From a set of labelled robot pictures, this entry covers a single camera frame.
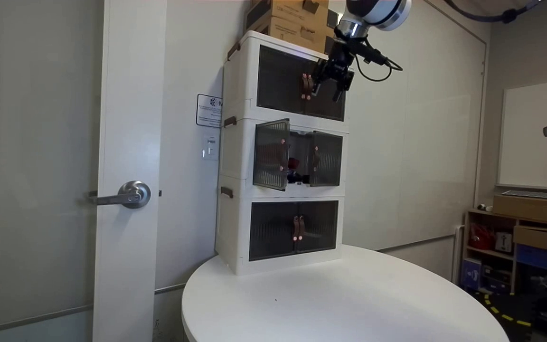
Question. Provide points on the white wall sign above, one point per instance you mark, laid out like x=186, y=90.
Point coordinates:
x=209, y=110

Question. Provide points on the small grey box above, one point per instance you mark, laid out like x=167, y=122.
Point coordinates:
x=503, y=242

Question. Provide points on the brown cabinet side latch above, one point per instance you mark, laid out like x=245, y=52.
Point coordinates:
x=234, y=50
x=230, y=120
x=226, y=190

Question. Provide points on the flat wide cardboard box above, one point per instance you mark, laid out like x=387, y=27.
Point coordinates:
x=530, y=207

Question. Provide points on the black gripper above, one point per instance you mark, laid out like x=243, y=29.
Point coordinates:
x=342, y=57

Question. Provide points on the white stacked storage cabinet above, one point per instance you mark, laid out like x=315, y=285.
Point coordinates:
x=237, y=158

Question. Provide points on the small brown cardboard box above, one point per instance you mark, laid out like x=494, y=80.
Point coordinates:
x=532, y=238

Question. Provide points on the tall blue box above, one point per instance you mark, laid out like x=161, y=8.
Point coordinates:
x=471, y=272

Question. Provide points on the white door with glass panel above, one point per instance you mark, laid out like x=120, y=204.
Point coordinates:
x=131, y=95

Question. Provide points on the white wall switch plate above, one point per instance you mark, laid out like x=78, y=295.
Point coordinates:
x=209, y=148

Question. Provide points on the red and black item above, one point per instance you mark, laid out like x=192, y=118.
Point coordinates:
x=294, y=169

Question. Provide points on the red storage item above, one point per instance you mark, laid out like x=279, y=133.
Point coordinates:
x=480, y=238

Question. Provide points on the wide blue box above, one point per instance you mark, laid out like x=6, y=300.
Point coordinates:
x=532, y=259

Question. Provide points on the wooden shelf unit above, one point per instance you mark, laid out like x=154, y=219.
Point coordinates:
x=465, y=240

